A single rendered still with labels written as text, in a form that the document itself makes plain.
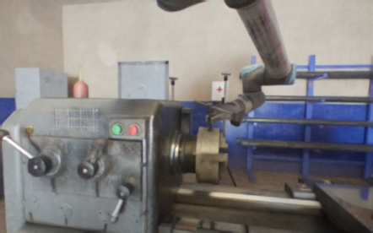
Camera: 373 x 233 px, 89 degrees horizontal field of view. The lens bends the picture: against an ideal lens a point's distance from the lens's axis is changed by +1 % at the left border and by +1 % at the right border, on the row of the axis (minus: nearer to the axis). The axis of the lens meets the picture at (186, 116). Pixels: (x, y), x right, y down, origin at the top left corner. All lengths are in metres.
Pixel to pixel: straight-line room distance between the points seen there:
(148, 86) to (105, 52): 1.23
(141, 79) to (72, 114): 3.44
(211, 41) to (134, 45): 1.60
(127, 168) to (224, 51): 3.51
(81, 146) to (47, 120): 0.17
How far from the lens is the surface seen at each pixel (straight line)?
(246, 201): 1.11
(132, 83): 4.25
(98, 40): 4.85
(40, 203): 0.99
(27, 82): 4.25
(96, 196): 0.80
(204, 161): 0.78
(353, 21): 4.71
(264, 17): 0.60
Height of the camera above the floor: 1.33
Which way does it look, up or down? 4 degrees down
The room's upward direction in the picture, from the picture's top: 1 degrees clockwise
